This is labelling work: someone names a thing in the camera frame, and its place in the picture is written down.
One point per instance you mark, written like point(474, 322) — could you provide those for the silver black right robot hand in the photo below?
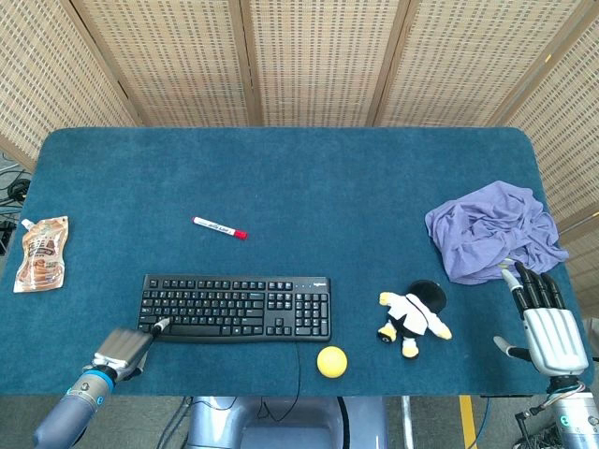
point(552, 337)

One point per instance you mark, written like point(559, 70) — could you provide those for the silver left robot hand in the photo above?
point(124, 348)

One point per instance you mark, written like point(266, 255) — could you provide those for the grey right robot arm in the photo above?
point(578, 416)

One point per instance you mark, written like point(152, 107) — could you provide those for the black Logitech keyboard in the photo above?
point(234, 308)

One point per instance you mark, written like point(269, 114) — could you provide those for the crumpled purple cloth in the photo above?
point(486, 234)

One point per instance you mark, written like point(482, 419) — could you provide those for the brown snack spout pouch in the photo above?
point(41, 255)

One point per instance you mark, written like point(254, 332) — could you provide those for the black white plush penguin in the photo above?
point(414, 313)

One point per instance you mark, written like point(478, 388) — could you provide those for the red cap whiteboard marker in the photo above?
point(215, 227)

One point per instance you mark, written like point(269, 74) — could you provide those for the metal table leg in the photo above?
point(407, 421)

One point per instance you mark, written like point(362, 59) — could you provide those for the grey blue robot torso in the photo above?
point(290, 425)

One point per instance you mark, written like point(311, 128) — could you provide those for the yellow foam ball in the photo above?
point(332, 361)

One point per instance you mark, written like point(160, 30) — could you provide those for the woven wicker folding screen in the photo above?
point(318, 56)

